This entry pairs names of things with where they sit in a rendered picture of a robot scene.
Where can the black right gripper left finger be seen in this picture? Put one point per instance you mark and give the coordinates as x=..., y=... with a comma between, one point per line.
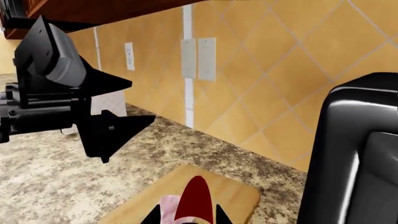
x=153, y=217

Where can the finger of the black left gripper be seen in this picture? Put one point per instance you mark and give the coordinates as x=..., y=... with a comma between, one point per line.
x=102, y=82
x=109, y=133

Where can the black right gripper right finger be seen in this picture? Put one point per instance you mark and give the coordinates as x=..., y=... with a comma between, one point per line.
x=222, y=217

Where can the pink raw pork loin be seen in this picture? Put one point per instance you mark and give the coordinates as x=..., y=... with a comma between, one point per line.
x=169, y=210

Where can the light wooden cutting board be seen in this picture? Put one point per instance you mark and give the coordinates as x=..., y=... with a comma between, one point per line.
x=230, y=193

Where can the white countertop object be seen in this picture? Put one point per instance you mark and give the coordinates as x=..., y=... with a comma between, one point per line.
x=109, y=103

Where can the glossy black countertop appliance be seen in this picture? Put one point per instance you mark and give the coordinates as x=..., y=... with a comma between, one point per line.
x=348, y=140

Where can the white wall power outlet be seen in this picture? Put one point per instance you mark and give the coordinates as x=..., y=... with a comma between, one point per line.
x=130, y=56

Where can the grey and black camera box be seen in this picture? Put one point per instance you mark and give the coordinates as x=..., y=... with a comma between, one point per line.
x=46, y=51

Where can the dark brown wooden wall cabinet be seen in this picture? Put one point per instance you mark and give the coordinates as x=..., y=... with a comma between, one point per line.
x=102, y=11

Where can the grey wall switch plate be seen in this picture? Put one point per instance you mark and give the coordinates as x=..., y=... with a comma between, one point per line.
x=188, y=58
x=206, y=59

